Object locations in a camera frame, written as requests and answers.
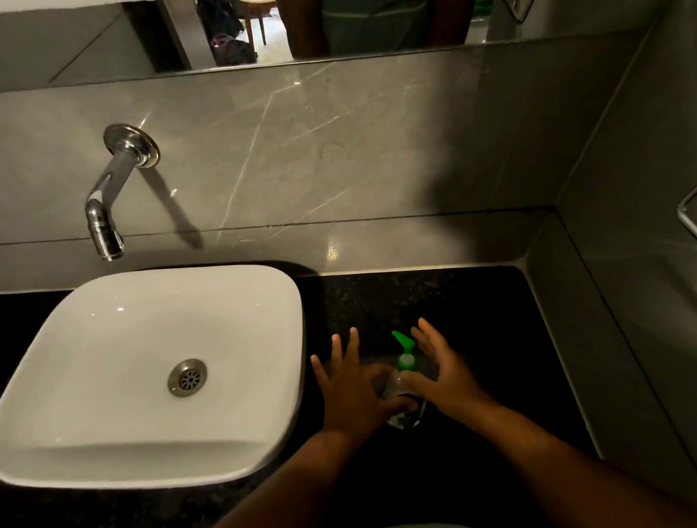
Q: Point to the person's left middle finger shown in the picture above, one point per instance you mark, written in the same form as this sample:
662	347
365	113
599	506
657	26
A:
352	348

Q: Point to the person's right forearm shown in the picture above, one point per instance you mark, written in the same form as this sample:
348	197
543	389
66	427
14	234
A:
570	482

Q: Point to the metal sink drain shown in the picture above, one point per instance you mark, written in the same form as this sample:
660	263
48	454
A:
187	378

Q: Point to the person's left hand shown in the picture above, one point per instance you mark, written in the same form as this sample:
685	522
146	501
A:
351	403

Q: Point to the person's right hand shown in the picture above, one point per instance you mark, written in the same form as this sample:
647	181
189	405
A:
455	388

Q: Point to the person's right middle finger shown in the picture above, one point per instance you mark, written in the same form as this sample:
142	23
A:
436	337

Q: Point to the person's left thumb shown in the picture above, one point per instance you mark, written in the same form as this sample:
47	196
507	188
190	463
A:
399	405

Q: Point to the person's left forearm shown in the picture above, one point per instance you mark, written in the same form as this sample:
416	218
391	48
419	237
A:
264	527

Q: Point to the person's right thumb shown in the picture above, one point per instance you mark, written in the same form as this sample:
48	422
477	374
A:
418	380

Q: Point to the person's left little finger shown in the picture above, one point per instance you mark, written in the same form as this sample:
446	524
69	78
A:
321	375

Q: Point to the wall mirror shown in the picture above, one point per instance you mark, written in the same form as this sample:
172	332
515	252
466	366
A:
30	53

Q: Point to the white ceramic sink basin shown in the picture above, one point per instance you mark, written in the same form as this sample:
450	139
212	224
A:
125	385

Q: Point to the chrome wall faucet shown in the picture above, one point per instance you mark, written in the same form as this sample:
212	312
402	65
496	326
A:
114	178

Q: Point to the clear soap bottle green pump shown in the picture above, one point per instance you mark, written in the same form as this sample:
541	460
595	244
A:
405	363

